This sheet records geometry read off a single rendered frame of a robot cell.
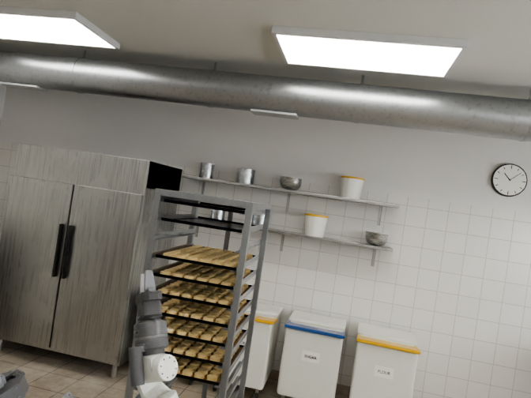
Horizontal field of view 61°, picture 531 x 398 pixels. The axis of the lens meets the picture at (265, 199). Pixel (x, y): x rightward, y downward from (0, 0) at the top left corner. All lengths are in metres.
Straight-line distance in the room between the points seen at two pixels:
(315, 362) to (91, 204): 2.50
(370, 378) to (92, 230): 2.83
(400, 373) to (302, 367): 0.84
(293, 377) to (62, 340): 2.17
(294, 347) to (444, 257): 1.73
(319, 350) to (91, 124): 3.55
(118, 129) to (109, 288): 1.93
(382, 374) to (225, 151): 2.70
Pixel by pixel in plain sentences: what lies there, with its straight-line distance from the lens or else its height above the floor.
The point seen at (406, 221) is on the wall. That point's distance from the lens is 4.78.
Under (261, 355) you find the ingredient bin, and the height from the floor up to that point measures 0.44.
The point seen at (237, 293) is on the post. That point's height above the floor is 1.39.
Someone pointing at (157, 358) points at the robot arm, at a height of 1.39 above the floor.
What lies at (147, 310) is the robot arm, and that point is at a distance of 1.28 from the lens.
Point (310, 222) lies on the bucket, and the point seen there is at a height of 1.70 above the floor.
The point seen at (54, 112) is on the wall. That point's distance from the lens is 5.99.
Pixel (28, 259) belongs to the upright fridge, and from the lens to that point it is 4.91.
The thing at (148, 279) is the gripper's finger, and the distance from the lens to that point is 1.30.
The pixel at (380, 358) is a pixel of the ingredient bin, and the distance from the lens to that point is 4.28.
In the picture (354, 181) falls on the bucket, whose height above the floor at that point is 2.15.
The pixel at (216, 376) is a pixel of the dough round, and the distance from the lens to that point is 2.34.
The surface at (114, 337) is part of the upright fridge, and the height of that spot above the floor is 0.41.
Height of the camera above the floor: 1.83
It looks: level
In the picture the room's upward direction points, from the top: 8 degrees clockwise
